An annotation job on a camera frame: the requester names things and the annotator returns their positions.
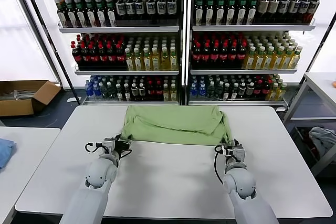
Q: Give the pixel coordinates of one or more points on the brown cardboard box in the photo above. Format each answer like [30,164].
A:
[15,107]

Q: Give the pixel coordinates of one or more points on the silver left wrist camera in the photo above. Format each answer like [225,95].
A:
[108,144]

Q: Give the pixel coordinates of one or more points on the dark bottle beige label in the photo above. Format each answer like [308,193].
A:
[273,7]
[263,7]

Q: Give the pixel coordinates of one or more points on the dark bottle blue label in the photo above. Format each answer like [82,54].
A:
[283,7]
[151,7]
[294,7]
[130,7]
[139,7]
[161,6]
[304,8]
[171,6]
[120,7]

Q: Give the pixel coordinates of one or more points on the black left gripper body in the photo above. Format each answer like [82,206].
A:
[122,147]

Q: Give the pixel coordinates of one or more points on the dark storage crate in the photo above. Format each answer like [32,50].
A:
[299,140]

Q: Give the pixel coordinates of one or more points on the white side table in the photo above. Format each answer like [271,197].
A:
[31,150]

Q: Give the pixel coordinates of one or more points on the white paper scrap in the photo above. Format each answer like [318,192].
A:
[71,99]

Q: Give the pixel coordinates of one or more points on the grey metal shelving unit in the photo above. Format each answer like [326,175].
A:
[249,27]
[118,29]

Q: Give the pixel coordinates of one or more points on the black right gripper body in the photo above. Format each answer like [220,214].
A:
[235,147]

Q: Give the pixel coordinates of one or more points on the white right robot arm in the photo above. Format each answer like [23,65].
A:
[239,179]

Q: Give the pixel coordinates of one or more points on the dark bottle green cap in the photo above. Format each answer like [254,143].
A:
[91,16]
[199,14]
[242,14]
[81,16]
[252,13]
[62,16]
[210,14]
[231,14]
[71,16]
[111,16]
[221,14]
[101,16]

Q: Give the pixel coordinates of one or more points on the blue folded cloth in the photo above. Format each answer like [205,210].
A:
[6,150]

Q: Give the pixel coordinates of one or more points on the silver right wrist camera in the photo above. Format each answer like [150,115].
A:
[239,153]

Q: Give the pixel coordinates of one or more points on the reddish bottle blue label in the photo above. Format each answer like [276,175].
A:
[313,9]

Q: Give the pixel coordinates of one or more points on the red crumpled cloth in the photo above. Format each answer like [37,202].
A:
[313,150]

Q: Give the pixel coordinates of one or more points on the small yellow drink bottle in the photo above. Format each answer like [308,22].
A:
[173,94]
[273,93]
[281,93]
[166,94]

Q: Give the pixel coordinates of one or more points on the small blue drink bottle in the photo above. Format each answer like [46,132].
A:
[96,90]
[193,90]
[88,91]
[202,90]

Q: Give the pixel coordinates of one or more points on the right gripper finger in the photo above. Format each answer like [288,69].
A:
[231,142]
[237,142]

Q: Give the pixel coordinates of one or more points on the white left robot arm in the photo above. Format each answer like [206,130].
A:
[99,171]

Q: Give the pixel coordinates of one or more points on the small cola bottle red label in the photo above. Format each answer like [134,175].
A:
[258,90]
[266,90]
[151,91]
[158,91]

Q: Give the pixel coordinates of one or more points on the light green polo shirt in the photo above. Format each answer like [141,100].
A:
[170,127]

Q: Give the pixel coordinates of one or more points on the grey metal frame table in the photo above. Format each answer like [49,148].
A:
[319,81]

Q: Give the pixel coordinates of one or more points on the small dark bottle white cap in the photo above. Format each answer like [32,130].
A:
[250,89]
[234,93]
[119,94]
[226,93]
[127,94]
[134,91]
[242,89]
[142,91]

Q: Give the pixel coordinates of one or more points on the grey crumpled cloth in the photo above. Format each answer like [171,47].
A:
[321,136]

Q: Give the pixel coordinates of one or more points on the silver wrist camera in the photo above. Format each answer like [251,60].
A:
[239,153]
[108,144]

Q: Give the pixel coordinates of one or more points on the small dark green bottle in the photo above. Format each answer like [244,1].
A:
[105,91]
[210,91]
[218,92]
[112,92]

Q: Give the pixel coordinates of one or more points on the cola bottle red cap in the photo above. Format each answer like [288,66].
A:
[103,57]
[94,57]
[214,57]
[197,57]
[76,57]
[111,57]
[241,57]
[85,57]
[223,57]
[120,57]
[206,57]
[232,57]

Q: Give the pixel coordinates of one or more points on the metal parts in box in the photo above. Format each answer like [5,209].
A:
[18,94]

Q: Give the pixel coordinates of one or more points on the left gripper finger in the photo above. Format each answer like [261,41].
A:
[128,143]
[118,138]

